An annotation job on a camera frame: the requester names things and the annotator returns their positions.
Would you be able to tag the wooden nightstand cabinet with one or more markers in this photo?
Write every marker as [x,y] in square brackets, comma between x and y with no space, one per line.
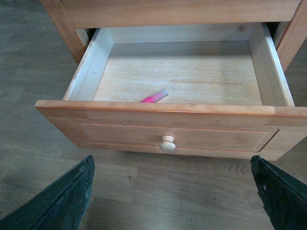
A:
[73,17]

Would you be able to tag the wooden drawer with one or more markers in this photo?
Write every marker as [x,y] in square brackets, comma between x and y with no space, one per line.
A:
[227,92]

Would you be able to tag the round wooden drawer knob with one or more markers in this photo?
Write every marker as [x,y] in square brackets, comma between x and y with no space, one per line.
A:
[167,143]

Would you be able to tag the pink marker white cap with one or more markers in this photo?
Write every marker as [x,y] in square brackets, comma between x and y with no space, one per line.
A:
[159,95]

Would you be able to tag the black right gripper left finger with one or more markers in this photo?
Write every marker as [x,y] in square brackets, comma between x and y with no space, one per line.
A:
[60,206]

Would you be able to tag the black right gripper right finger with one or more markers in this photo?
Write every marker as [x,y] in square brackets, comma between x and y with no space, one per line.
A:
[284,197]

